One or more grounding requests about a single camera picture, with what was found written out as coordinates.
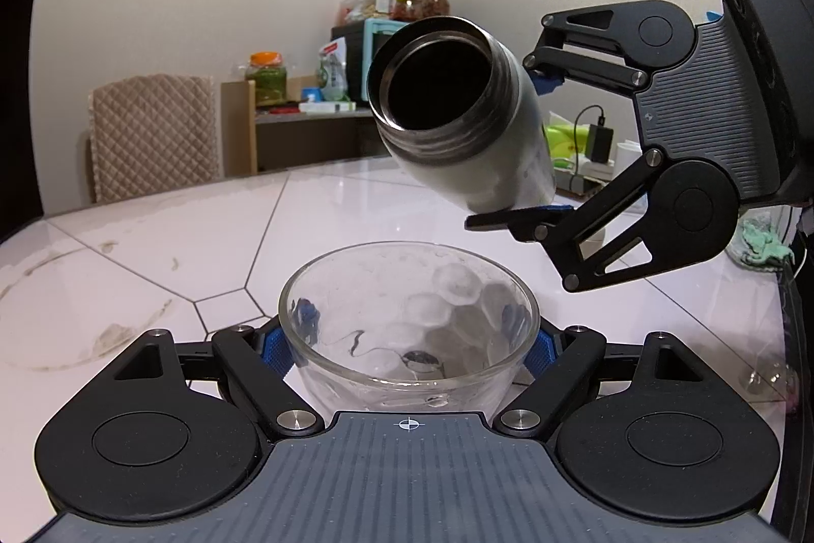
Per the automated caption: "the wooden side shelf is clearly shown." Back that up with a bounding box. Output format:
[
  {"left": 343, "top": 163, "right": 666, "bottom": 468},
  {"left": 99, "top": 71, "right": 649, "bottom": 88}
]
[{"left": 220, "top": 78, "right": 392, "bottom": 175}]

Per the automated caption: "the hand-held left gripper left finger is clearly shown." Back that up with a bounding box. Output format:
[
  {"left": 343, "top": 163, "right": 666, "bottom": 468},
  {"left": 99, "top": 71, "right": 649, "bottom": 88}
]
[{"left": 89, "top": 327, "right": 324, "bottom": 439}]

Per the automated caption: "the chair with quilted beige cover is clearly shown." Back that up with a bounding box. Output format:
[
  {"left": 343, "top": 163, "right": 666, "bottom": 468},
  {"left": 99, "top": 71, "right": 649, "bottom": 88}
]
[{"left": 85, "top": 74, "right": 225, "bottom": 204}]

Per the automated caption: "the green cloth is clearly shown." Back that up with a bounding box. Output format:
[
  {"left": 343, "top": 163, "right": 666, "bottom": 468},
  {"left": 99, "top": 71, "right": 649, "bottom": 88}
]
[{"left": 736, "top": 218, "right": 797, "bottom": 268}]

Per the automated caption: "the plain white mug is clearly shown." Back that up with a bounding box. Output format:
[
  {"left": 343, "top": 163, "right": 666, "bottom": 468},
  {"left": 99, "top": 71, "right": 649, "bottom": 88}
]
[{"left": 613, "top": 141, "right": 645, "bottom": 183}]

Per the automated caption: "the clear dimpled glass cup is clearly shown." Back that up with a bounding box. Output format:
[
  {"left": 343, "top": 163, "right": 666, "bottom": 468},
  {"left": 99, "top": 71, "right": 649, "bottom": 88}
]
[{"left": 278, "top": 241, "right": 541, "bottom": 413}]

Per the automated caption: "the black charger adapter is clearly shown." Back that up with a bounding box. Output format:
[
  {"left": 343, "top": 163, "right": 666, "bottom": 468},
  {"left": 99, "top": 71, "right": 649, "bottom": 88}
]
[{"left": 585, "top": 126, "right": 613, "bottom": 163}]

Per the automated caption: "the teal toaster oven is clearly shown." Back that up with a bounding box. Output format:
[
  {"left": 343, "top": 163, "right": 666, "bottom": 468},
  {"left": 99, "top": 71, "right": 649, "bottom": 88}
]
[{"left": 331, "top": 18, "right": 414, "bottom": 105}]

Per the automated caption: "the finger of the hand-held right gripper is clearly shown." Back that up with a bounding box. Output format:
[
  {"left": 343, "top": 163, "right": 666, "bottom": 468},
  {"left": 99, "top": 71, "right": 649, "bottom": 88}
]
[
  {"left": 522, "top": 0, "right": 653, "bottom": 97},
  {"left": 464, "top": 149, "right": 666, "bottom": 295}
]

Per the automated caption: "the black charging cable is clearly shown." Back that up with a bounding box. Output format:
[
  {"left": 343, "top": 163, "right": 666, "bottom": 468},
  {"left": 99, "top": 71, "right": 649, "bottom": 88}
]
[{"left": 572, "top": 104, "right": 606, "bottom": 168}]

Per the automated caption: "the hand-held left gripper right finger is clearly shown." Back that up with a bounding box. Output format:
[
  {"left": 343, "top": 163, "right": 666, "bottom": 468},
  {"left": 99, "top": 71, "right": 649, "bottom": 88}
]
[{"left": 492, "top": 325, "right": 710, "bottom": 439}]

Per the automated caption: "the green tissue box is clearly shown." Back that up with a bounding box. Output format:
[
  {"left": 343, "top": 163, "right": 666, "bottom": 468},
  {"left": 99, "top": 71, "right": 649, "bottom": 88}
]
[{"left": 544, "top": 122, "right": 594, "bottom": 173}]

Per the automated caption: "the pickle jar with orange lid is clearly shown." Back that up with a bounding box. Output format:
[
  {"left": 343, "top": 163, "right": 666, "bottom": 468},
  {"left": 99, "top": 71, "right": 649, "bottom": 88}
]
[{"left": 247, "top": 51, "right": 289, "bottom": 109}]

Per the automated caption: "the white thermos bottle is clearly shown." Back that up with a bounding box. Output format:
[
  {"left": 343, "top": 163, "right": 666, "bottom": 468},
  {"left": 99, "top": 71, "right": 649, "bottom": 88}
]
[{"left": 365, "top": 15, "right": 561, "bottom": 213}]

